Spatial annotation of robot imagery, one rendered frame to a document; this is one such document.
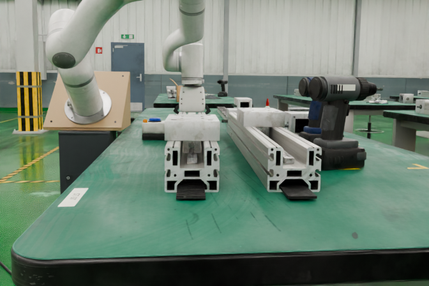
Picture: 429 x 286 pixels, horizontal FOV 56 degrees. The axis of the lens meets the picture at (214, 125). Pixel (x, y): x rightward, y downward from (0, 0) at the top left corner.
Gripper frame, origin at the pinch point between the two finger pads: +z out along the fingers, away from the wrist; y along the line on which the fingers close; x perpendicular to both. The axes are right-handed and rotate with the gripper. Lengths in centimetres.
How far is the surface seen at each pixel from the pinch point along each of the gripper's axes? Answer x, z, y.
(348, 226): 104, 3, -22
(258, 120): 54, -7, -17
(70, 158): -1.0, 13.6, 47.9
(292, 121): 21.1, -3.7, -34.7
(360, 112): -214, 11, -160
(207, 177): 86, 0, -3
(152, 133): 21.4, 0.7, 13.3
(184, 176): 85, 0, 1
